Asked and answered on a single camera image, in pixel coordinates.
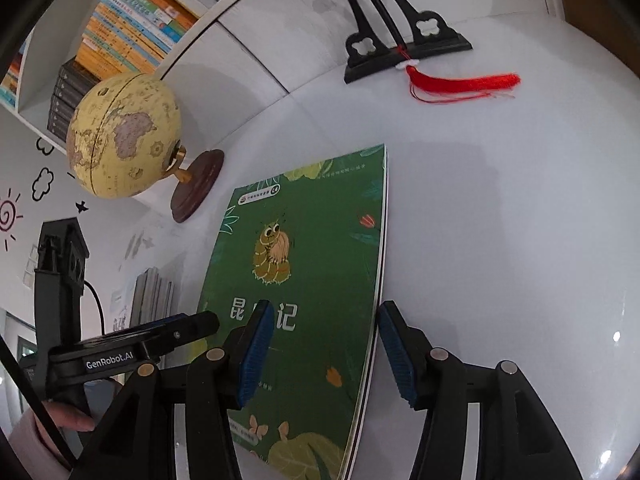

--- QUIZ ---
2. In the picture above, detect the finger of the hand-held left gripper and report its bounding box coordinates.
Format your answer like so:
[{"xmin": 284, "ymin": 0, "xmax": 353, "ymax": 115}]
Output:
[
  {"xmin": 107, "ymin": 312, "xmax": 191, "ymax": 337},
  {"xmin": 149, "ymin": 310, "xmax": 221, "ymax": 356}
]

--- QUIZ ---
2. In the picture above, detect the stack of thin sorted books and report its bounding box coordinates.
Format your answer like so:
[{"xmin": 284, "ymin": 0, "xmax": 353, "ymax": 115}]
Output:
[{"xmin": 130, "ymin": 267, "xmax": 175, "ymax": 324}]

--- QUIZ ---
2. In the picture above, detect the brown wooden panel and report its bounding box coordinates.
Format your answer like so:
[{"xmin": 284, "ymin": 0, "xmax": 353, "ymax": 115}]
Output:
[{"xmin": 559, "ymin": 0, "xmax": 640, "ymax": 91}]

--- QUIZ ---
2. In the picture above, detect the row of orange books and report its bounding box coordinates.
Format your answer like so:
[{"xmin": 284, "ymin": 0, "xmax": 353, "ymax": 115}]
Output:
[{"xmin": 74, "ymin": 0, "xmax": 201, "ymax": 79}]

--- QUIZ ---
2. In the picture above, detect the thick black cable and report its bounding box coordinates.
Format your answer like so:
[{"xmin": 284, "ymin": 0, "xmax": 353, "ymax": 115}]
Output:
[{"xmin": 0, "ymin": 332, "xmax": 78, "ymax": 466}]

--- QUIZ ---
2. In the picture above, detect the white bookshelf cabinet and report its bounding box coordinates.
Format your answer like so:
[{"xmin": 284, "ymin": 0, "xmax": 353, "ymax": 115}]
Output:
[{"xmin": 0, "ymin": 0, "xmax": 564, "ymax": 211}]

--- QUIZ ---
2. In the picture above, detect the red sun wall decal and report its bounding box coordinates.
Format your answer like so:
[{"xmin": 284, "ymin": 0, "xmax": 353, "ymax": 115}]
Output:
[{"xmin": 0, "ymin": 188, "xmax": 24, "ymax": 251}]

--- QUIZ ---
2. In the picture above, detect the thin black cable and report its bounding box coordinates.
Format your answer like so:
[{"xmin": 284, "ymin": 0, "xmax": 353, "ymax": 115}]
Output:
[{"xmin": 82, "ymin": 280, "xmax": 107, "ymax": 337}]

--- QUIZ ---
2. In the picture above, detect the white wall switch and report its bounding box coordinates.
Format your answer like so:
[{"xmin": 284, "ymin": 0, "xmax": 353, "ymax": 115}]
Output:
[{"xmin": 22, "ymin": 244, "xmax": 40, "ymax": 287}]

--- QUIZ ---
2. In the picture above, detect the bright green caterpillar book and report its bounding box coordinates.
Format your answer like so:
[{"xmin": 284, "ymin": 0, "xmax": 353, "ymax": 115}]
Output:
[{"xmin": 197, "ymin": 143, "xmax": 389, "ymax": 480}]

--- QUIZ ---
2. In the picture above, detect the window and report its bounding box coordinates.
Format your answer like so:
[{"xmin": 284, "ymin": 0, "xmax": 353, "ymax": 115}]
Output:
[{"xmin": 0, "ymin": 310, "xmax": 39, "ymax": 376}]

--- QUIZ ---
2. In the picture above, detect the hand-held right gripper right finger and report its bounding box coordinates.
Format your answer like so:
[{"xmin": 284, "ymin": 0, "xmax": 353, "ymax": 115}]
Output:
[{"xmin": 377, "ymin": 300, "xmax": 583, "ymax": 480}]

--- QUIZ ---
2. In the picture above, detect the yellow globe on wooden base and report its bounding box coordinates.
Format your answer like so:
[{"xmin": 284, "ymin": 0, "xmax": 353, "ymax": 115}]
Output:
[{"xmin": 65, "ymin": 72, "xmax": 226, "ymax": 225}]

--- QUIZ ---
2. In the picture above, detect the black ornate fan stand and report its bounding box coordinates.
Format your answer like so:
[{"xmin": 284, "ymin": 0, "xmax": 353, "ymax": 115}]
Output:
[{"xmin": 284, "ymin": 0, "xmax": 474, "ymax": 85}]

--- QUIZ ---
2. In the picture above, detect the person's left hand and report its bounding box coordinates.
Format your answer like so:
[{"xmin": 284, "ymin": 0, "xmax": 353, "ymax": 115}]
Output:
[{"xmin": 43, "ymin": 400, "xmax": 98, "ymax": 434}]

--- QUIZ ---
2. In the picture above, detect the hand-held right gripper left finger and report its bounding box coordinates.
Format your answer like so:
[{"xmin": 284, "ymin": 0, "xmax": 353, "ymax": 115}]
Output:
[{"xmin": 67, "ymin": 302, "xmax": 276, "ymax": 480}]

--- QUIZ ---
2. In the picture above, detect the red tassel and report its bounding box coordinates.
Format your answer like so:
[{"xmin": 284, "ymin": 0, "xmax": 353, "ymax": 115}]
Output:
[{"xmin": 394, "ymin": 59, "xmax": 521, "ymax": 104}]

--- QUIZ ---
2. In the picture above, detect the row of pastel shelf books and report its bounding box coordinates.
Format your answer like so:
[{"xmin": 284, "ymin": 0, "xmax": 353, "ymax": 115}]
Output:
[{"xmin": 0, "ymin": 39, "xmax": 29, "ymax": 109}]

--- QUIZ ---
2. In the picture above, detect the row of dark grey books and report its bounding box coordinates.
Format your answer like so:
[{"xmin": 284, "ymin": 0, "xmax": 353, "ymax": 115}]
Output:
[{"xmin": 46, "ymin": 57, "xmax": 101, "ymax": 136}]

